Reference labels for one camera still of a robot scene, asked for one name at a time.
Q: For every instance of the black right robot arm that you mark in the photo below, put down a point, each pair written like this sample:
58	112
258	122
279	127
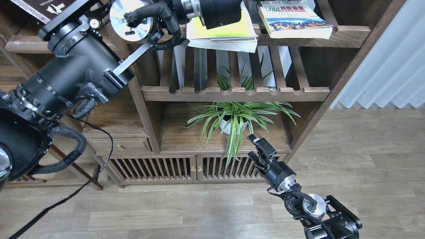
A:
321	218

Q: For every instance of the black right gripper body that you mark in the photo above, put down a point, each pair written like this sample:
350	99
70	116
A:
278	174

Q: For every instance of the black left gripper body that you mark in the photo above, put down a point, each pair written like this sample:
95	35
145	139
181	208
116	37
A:
216	13

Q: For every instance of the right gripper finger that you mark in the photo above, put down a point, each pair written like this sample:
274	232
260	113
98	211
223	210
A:
264	149
257	160

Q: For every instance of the white plant pot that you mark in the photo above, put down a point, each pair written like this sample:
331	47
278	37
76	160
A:
229	127

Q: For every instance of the white pleated curtain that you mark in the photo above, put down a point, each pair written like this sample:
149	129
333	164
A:
393	72

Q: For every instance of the blue landscape cover book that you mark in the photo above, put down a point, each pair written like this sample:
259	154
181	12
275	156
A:
292	20

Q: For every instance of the yellow cover book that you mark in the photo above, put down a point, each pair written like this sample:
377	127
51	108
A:
239	37

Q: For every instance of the green spider plant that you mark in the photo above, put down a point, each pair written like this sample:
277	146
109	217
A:
238	116

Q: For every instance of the maroon book white characters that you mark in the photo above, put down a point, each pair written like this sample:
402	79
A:
43	10

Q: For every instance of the dark wooden bookshelf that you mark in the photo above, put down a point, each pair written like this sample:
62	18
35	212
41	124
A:
149	115

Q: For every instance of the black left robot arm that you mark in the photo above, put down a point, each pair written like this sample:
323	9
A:
85	71

